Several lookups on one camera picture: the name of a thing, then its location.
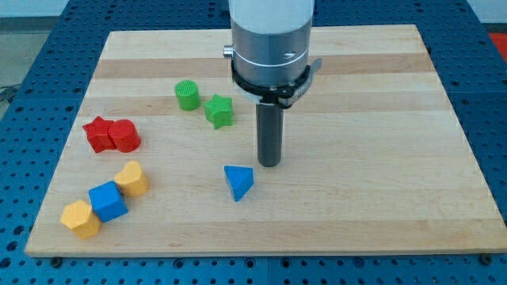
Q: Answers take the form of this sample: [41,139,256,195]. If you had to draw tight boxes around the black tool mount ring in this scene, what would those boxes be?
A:
[231,58,322,109]

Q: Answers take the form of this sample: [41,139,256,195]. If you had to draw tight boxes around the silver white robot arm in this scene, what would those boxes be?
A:
[223,0,322,167]

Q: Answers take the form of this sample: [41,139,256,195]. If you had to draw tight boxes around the light wooden board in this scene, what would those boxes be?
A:
[25,25,506,257]

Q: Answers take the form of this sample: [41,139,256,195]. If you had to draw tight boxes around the green cylinder block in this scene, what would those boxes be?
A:
[174,80,200,111]

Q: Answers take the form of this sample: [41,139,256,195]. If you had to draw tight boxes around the red star block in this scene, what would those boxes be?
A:
[82,116,116,153]

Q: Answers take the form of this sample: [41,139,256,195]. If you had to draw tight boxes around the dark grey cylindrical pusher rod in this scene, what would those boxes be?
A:
[256,104,284,167]

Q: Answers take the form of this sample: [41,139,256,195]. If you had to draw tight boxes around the blue cube block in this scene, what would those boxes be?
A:
[89,181,128,222]

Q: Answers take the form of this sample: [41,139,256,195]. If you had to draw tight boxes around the yellow heart block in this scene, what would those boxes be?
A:
[114,160,149,197]

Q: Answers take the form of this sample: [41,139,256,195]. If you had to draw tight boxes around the red cylinder block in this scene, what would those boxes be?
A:
[109,119,141,153]

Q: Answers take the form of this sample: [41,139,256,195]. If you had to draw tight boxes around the blue triangle block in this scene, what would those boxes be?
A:
[224,165,254,202]

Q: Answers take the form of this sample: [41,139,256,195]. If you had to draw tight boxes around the yellow hexagon block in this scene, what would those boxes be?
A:
[60,200,101,240]

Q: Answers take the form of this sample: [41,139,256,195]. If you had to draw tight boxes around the green star block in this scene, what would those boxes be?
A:
[204,94,234,129]

